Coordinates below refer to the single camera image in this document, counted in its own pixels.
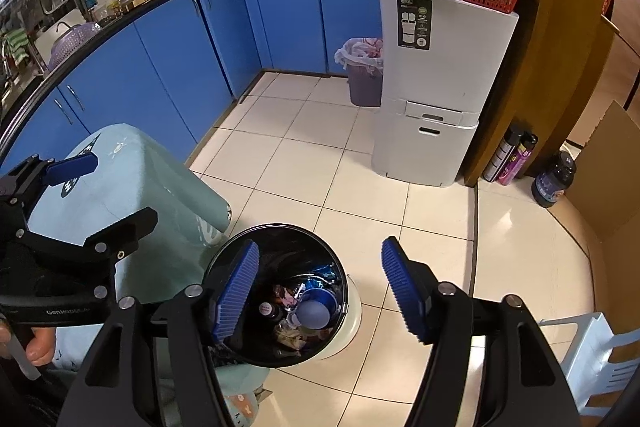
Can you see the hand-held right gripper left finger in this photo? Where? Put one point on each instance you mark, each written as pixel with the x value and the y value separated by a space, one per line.
pixel 237 292

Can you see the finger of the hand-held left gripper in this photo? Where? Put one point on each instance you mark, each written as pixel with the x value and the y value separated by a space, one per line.
pixel 125 229
pixel 75 171

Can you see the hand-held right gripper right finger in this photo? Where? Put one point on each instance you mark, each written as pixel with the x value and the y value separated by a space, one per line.
pixel 405 289

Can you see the dark brown pill bottle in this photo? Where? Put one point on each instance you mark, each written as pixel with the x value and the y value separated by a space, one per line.
pixel 267 309

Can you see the black and white trash can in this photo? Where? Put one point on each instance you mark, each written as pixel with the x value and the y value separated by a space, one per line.
pixel 345 322

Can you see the beige snack packet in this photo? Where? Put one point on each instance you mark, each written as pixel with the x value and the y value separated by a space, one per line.
pixel 295 336

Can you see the blue paper cup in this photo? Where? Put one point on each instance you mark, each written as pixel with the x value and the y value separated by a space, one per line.
pixel 315 312

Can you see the blue foil wrapper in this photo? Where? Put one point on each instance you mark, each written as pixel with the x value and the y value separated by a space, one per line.
pixel 322 274

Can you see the person's left hand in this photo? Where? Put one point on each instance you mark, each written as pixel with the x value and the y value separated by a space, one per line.
pixel 42 347

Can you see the round table with blue cloth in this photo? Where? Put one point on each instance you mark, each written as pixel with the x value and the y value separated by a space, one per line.
pixel 140 177

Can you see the purple plastic colander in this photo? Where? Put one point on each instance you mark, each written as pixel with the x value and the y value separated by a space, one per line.
pixel 75 44

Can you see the green striped towel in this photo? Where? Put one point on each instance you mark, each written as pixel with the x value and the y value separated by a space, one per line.
pixel 15 47

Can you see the black spray can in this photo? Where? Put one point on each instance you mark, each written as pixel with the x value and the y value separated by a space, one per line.
pixel 502 154

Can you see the magenta spray can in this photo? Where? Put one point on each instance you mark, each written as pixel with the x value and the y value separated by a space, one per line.
pixel 520 162

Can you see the dark plastic jug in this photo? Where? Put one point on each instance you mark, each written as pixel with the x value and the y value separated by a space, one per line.
pixel 552 182

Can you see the light blue plastic stool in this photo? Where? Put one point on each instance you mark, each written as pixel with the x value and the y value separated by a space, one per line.
pixel 585 347

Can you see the white tall storage unit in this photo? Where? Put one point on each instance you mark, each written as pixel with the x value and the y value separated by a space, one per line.
pixel 440 97

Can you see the grey bin with plastic bag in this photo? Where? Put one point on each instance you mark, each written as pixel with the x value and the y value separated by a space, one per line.
pixel 365 87

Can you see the brown cardboard box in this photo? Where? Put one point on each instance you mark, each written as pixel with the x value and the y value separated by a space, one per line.
pixel 600 187

